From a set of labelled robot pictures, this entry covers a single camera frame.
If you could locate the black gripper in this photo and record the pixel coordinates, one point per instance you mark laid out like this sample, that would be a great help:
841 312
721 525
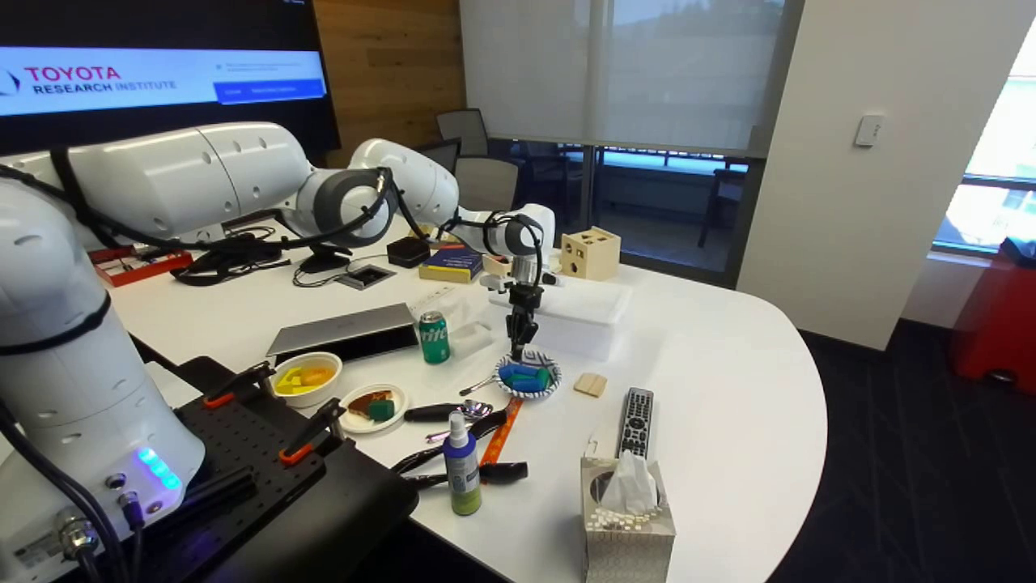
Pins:
527 298

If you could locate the blue bowl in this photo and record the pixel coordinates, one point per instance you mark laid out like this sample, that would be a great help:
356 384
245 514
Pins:
506 384

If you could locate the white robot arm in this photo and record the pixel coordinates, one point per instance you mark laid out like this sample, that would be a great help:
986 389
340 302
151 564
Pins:
163 178

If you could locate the green soda can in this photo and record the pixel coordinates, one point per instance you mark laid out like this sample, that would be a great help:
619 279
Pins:
435 342

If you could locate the white paper plate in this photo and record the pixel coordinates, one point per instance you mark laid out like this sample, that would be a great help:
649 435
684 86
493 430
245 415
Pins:
397 420

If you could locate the small wooden tile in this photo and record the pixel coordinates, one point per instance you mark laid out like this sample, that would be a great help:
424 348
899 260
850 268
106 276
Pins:
592 384

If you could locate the blue and yellow book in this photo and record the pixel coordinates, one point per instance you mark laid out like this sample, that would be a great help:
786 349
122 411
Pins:
451 263

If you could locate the wooden shape-sorter cube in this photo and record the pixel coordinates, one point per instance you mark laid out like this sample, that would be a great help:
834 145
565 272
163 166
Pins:
592 254

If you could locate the grey remote control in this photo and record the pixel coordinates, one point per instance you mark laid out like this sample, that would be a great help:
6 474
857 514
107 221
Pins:
637 415

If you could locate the small black box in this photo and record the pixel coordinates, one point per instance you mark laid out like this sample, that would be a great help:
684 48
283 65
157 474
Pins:
408 251

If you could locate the blue spray bottle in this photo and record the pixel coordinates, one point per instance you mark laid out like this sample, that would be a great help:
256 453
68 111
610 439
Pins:
466 474

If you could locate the beige office chair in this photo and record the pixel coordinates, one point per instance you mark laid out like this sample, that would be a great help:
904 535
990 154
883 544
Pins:
487 181

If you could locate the green toy block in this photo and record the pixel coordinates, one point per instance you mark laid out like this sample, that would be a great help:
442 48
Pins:
380 411

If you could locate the table power socket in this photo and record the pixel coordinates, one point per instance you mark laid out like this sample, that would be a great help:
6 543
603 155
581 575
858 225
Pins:
363 276

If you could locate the brown toy food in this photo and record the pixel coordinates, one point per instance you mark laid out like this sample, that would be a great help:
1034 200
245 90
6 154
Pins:
361 402

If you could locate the silver laptop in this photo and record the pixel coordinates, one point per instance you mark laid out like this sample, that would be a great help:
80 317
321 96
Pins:
344 324

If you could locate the white bowl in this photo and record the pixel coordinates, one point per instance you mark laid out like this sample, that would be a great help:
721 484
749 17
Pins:
325 393

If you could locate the orange toy fruit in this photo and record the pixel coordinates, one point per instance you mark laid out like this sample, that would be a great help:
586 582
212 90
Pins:
319 378

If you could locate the grey office chair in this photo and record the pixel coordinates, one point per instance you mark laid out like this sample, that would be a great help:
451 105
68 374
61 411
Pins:
466 131

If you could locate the grey tissue box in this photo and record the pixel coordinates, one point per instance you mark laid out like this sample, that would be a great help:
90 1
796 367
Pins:
628 539

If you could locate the black and orange clamp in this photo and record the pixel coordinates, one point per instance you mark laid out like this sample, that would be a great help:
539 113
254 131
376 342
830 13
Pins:
311 430
239 387

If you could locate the yellow toy wedge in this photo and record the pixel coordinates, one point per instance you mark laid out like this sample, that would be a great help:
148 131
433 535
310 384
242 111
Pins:
292 381

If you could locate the red tool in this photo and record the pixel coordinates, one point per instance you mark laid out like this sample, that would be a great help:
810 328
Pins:
140 265

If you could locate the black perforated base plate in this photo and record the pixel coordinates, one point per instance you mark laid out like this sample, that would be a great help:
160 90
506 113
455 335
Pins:
269 496

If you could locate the white light switch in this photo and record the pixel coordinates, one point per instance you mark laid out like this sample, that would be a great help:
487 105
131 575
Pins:
868 131

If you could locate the wall display screen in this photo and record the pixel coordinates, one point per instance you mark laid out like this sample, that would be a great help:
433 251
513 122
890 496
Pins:
107 81

